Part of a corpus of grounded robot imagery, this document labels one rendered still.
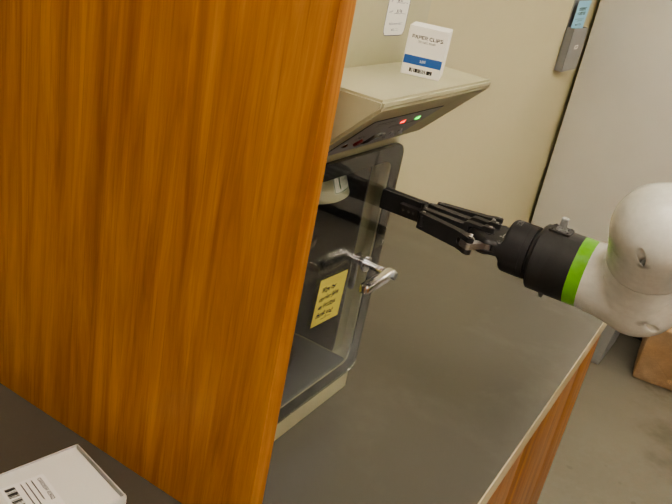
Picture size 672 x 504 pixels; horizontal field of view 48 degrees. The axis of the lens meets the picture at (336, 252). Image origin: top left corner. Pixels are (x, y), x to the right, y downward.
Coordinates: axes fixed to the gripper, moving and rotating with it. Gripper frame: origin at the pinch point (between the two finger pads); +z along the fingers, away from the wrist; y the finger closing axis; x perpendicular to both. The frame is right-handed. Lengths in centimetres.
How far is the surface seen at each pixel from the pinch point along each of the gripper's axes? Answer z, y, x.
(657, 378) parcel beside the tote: -39, -246, 127
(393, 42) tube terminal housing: 4.7, 4.8, -22.7
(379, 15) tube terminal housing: 4.7, 10.3, -26.2
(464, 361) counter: -7.5, -29.8, 36.9
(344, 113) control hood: -2.5, 27.5, -17.5
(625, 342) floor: -19, -279, 131
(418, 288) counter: 13, -51, 37
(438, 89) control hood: -6.5, 13.1, -20.1
